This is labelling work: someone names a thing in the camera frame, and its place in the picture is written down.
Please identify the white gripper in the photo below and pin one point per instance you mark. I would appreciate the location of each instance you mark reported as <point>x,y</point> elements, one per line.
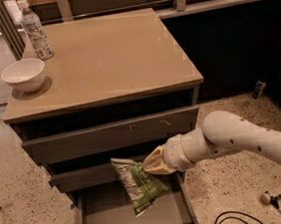
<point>173,155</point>

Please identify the green jalapeno chip bag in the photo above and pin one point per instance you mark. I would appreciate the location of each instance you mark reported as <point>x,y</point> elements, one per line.
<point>142,188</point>

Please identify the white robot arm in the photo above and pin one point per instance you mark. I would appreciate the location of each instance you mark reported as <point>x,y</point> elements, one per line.
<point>221,133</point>

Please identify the grey top drawer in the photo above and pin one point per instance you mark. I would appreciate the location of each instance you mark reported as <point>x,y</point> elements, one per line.
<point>110,136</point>

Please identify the grey middle drawer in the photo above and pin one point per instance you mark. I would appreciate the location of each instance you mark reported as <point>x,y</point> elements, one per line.
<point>75,180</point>

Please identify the grey open bottom drawer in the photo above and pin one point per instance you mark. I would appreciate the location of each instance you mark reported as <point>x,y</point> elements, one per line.
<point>110,204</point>

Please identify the grey drawer cabinet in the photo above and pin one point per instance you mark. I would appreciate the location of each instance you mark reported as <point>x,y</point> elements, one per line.
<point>104,70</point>

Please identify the small dark floor device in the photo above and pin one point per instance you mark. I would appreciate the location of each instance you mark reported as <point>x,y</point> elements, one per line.
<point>259,90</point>

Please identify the white ceramic bowl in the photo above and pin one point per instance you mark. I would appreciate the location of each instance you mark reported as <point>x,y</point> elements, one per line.
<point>26,75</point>

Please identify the clear plastic water bottle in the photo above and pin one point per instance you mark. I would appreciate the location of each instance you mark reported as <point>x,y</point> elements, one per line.
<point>34,30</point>

